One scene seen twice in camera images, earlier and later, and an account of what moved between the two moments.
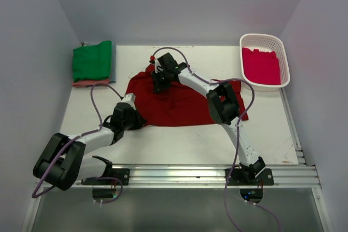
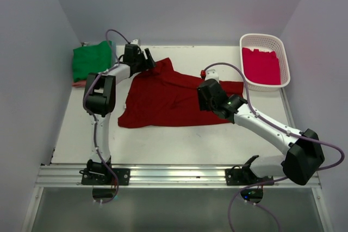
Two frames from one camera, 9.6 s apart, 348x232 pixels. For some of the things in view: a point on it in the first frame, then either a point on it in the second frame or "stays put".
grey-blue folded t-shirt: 113,70 stays put
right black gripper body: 162,80 -> 205,105
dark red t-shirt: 182,105 stays put
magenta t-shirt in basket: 261,67 stays put
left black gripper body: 133,122 -> 142,64
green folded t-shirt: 93,62 stays put
